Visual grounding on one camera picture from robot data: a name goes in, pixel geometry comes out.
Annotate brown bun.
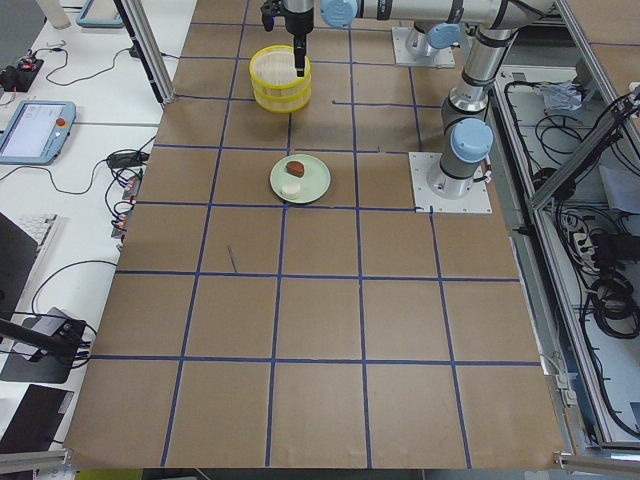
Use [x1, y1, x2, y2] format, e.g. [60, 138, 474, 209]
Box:
[285, 160, 305, 178]

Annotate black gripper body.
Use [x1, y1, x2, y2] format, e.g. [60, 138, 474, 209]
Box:
[282, 0, 314, 36]

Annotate white bun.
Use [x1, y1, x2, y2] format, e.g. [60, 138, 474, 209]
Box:
[281, 182, 301, 199]

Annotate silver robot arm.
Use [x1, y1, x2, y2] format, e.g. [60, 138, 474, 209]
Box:
[261, 0, 464, 77]
[320, 1, 554, 200]

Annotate teach pendant tablet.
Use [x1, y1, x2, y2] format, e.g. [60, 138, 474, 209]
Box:
[1, 100, 76, 166]

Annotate black power adapter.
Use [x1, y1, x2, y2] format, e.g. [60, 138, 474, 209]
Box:
[107, 151, 149, 169]

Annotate yellow steamer layer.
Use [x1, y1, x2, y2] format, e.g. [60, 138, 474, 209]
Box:
[249, 45, 311, 97]
[254, 86, 312, 114]

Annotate black camera stand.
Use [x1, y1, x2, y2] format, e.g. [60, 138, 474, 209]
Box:
[1, 308, 88, 384]

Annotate light green plate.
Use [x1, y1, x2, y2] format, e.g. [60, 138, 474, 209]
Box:
[270, 154, 331, 204]

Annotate aluminium frame post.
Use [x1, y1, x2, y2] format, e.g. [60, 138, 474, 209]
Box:
[114, 0, 175, 105]

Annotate white keyboard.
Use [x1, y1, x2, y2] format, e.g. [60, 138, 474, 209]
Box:
[16, 213, 65, 256]

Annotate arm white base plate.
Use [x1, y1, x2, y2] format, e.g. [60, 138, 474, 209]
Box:
[409, 152, 492, 215]
[392, 23, 460, 69]

